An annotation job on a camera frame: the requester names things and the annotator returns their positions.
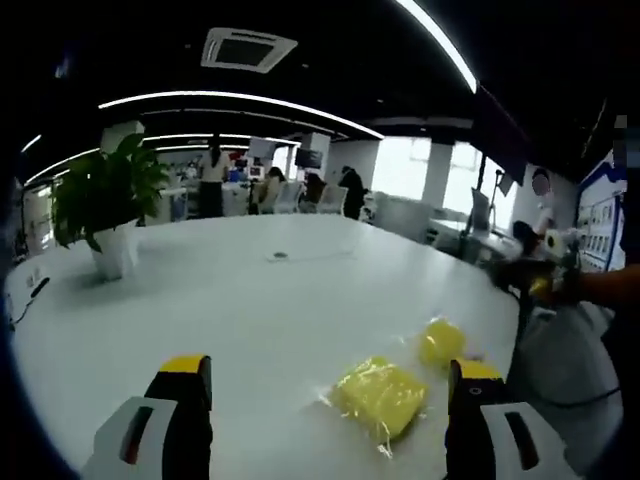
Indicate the dark hanging screen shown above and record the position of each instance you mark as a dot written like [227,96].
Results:
[308,158]

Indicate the blue wall poster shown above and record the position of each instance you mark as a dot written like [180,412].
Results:
[600,215]

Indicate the white office chair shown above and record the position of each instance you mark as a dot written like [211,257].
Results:
[291,196]
[333,199]

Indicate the grey office chair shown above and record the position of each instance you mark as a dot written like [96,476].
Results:
[565,350]

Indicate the long curved ceiling light strip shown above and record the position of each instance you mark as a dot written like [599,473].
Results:
[240,97]

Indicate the bright ceiling light strip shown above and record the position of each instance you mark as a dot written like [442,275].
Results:
[440,40]

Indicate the yellow round silicone block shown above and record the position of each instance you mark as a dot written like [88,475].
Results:
[442,342]

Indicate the person's dark clothed body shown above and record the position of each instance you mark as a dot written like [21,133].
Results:
[617,340]

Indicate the yellow rectangular silicone block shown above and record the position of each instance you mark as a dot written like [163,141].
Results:
[380,397]

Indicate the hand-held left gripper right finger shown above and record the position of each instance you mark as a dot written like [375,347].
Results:
[480,435]

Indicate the desk monitor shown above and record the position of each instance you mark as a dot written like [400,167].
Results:
[481,210]

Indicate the ceiling air conditioner vent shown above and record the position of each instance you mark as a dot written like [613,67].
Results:
[247,50]

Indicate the green plant in white pot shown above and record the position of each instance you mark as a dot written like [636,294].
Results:
[107,195]

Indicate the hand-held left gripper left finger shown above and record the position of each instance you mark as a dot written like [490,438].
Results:
[165,430]

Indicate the white hanging screen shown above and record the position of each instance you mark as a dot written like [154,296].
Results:
[261,148]

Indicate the grey cabinet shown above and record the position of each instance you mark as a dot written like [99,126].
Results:
[400,217]

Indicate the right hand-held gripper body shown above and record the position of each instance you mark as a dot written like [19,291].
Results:
[556,242]

